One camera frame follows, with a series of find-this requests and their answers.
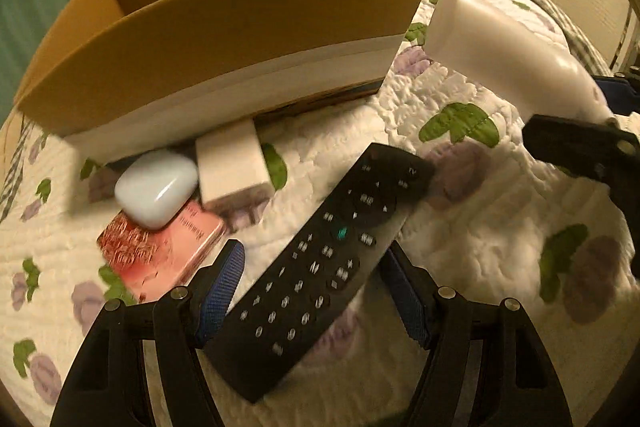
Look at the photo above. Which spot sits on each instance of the pink patterned tin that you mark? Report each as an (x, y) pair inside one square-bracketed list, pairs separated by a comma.
[(162, 252)]

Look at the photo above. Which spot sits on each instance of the floral quilted blanket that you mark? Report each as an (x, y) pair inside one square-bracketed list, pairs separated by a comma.
[(465, 187)]

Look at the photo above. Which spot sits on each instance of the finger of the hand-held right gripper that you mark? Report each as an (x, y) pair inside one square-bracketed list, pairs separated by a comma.
[(580, 147)]

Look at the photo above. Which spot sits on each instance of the black remote control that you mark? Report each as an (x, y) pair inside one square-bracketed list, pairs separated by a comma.
[(325, 252)]

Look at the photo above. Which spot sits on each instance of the white plastic bottle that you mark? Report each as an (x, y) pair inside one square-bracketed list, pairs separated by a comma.
[(510, 54)]

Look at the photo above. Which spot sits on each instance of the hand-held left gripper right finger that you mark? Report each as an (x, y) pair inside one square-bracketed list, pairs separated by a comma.
[(409, 294)]

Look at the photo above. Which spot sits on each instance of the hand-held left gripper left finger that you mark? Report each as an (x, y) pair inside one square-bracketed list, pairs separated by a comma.
[(223, 287)]

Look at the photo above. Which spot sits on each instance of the white earbuds case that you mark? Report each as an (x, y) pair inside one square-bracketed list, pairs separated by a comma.
[(156, 189)]

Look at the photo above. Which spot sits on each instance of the white rectangular block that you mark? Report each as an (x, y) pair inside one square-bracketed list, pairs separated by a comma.
[(232, 169)]

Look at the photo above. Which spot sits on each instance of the brown cardboard box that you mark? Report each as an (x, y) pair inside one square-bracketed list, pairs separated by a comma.
[(215, 42)]

